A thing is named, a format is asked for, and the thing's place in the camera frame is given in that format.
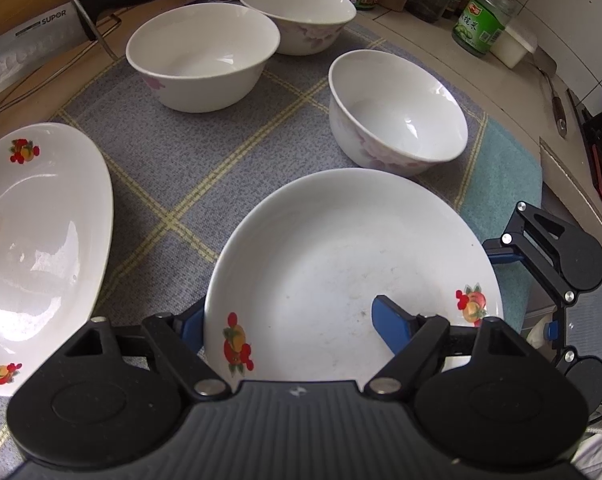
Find kitchen knife black handle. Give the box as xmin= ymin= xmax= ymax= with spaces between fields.
xmin=0 ymin=0 xmax=155 ymax=93

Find green label glass jar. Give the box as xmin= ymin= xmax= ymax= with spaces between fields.
xmin=452 ymin=0 xmax=519 ymax=58

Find metal spatula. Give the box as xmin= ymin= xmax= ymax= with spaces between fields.
xmin=532 ymin=47 xmax=566 ymax=138

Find far white bowl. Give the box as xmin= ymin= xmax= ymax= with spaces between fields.
xmin=239 ymin=0 xmax=356 ymax=56

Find large white bowl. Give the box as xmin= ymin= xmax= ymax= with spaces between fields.
xmin=126 ymin=3 xmax=280 ymax=114

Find white bowl pink flowers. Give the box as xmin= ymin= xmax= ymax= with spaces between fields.
xmin=328 ymin=50 xmax=468 ymax=177

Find white plastic container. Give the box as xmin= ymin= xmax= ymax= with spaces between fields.
xmin=491 ymin=18 xmax=537 ymax=70

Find white plate with fruit print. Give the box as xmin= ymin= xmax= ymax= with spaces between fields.
xmin=203 ymin=169 xmax=502 ymax=385

